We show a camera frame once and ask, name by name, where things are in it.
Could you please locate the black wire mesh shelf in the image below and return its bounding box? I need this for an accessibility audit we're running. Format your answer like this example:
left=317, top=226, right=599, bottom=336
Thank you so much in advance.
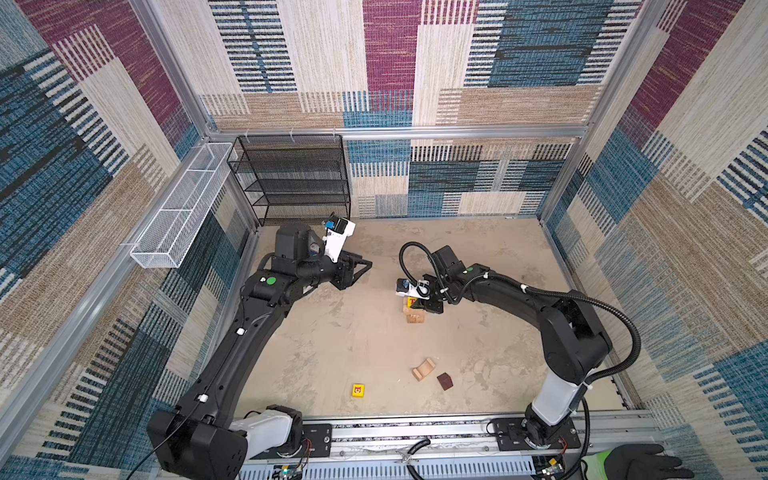
left=228, top=134, right=352, bottom=226

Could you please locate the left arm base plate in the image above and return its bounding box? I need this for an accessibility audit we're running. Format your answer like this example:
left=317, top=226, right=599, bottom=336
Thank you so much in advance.
left=255, top=423, right=333, bottom=461

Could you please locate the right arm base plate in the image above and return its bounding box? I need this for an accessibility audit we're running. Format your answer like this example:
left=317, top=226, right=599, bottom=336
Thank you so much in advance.
left=487, top=417, right=582, bottom=451

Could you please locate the black and green gloved hand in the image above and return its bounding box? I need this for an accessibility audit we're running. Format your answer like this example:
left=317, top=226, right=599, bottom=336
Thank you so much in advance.
left=581, top=444, right=695, bottom=480

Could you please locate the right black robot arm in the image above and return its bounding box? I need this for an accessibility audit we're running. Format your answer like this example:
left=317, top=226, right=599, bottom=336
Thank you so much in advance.
left=398, top=241, right=612, bottom=430

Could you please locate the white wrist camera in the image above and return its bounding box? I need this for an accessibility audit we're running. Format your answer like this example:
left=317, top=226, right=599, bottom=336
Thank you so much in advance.
left=323, top=215, right=356, bottom=263
left=396, top=278, right=431, bottom=300

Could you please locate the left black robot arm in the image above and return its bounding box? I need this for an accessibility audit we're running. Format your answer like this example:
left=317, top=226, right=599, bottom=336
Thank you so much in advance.
left=147, top=216, right=372, bottom=479

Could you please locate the white wire mesh basket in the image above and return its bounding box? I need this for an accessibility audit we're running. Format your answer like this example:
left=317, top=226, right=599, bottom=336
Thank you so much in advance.
left=130, top=142, right=233, bottom=269

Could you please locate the wood arch block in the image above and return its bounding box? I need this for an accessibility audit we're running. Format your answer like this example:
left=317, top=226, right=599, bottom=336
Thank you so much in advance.
left=411, top=357, right=436, bottom=381

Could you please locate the dark red triangular block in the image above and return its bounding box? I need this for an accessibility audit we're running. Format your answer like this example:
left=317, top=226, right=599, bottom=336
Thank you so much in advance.
left=437, top=372, right=454, bottom=391

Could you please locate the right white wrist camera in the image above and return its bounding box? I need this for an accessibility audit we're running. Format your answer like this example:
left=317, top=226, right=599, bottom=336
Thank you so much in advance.
left=396, top=278, right=431, bottom=300

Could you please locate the small yellow letter cube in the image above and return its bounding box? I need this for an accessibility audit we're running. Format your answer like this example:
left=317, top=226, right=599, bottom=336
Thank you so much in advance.
left=351, top=384, right=365, bottom=398

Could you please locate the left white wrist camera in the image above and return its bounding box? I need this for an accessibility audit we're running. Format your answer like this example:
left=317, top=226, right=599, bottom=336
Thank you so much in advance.
left=323, top=215, right=356, bottom=263

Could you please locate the black corrugated cable hose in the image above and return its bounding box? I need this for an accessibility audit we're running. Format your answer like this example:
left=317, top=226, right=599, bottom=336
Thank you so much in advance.
left=398, top=241, right=643, bottom=480

